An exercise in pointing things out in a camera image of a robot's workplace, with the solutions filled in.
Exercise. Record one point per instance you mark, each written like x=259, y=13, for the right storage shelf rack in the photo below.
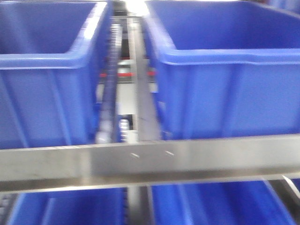
x=147, y=163

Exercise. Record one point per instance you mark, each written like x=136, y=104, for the white roller track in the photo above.
x=108, y=116

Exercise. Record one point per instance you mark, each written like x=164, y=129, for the blue target bin right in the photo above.
x=224, y=69

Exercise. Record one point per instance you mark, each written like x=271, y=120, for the blue target bin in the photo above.
x=51, y=56
x=224, y=69

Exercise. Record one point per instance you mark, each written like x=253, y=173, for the lower blue bin left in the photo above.
x=81, y=207

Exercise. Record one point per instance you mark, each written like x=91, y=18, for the blue target bin left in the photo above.
x=51, y=56

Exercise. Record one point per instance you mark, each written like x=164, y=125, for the lower blue bin right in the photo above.
x=226, y=203

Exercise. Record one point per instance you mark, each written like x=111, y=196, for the steel divider rail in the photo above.
x=146, y=116

